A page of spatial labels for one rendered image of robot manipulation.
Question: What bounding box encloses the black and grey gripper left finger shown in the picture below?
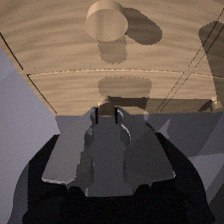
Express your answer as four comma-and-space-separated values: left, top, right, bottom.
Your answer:
7, 107, 98, 224

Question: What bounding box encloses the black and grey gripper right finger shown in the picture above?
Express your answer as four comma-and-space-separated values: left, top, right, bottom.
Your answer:
115, 106, 215, 224

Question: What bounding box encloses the wooden chest of drawers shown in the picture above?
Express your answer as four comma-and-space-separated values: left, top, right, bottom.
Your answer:
0, 8, 224, 116

